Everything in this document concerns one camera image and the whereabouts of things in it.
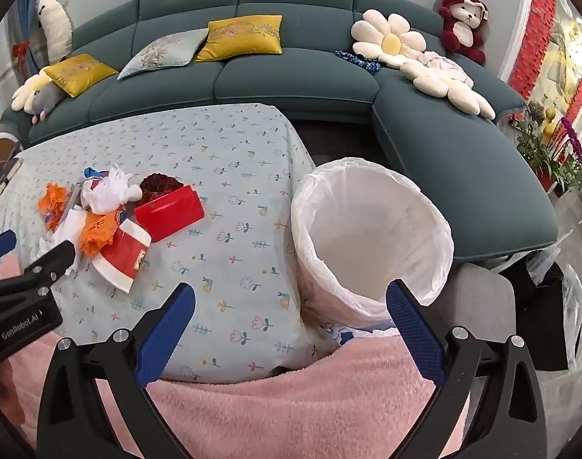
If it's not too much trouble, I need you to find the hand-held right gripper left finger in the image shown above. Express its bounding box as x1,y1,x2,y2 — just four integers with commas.
36,282,197,459

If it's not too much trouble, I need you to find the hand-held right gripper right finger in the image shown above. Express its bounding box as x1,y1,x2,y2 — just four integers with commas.
385,278,548,459

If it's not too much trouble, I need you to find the trash bin with white liner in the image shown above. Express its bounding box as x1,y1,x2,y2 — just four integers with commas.
291,158,456,332

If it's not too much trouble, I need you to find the red and white paper cup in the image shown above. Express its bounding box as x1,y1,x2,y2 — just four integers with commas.
91,220,153,294

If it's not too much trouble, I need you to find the grey upholstered stool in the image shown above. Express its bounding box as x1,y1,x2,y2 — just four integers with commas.
451,263,519,346

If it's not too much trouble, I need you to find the white crumpled cloth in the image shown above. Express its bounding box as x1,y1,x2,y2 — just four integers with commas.
80,163,143,216

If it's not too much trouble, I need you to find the red paper box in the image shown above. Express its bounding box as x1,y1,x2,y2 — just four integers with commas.
134,184,206,244

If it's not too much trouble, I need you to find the dark red fabric flower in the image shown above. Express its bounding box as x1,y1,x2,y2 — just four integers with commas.
139,173,185,202

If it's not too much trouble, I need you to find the pink fluffy blanket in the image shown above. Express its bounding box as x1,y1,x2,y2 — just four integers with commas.
0,253,470,459

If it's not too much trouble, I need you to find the clear plastic bag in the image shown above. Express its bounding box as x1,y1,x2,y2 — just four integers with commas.
527,244,582,360

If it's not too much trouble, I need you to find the floral light blue tablecloth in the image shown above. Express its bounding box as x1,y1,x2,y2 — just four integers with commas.
0,104,331,386

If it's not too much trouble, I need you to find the small yellow embroidered cushion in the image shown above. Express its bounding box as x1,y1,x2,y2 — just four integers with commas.
43,54,120,99

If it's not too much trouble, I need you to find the green potted plant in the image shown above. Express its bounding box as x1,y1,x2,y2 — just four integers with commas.
515,100,582,198

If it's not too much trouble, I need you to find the long white animal plush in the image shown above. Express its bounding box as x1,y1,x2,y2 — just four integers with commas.
35,0,74,66

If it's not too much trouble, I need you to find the light blue embroidered cushion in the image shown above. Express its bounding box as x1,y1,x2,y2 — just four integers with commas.
117,28,210,81

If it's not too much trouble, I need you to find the blue curtain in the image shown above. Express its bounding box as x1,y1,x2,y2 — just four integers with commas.
14,0,47,77

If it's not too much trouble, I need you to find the white daisy flower cushion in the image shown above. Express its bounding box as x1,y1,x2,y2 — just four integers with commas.
400,60,497,120
351,8,428,69

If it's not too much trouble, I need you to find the purple orchid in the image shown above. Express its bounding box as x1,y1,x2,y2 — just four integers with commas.
559,115,582,163

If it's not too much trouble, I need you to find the pale pink folded cloth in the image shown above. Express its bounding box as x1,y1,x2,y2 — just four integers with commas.
417,50,468,75

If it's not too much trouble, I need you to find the teal sectional sofa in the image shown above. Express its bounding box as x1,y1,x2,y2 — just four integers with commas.
0,0,559,260

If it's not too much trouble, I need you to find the large yellow embroidered cushion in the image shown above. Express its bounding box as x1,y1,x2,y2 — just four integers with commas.
194,14,283,63

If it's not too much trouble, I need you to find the red teddy bear plush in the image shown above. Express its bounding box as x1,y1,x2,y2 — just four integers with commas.
437,0,491,66

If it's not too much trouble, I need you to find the blue beaded string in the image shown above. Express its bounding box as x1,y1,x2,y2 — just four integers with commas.
335,49,383,74

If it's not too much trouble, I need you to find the red wall decoration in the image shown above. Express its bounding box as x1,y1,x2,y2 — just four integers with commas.
508,0,582,120

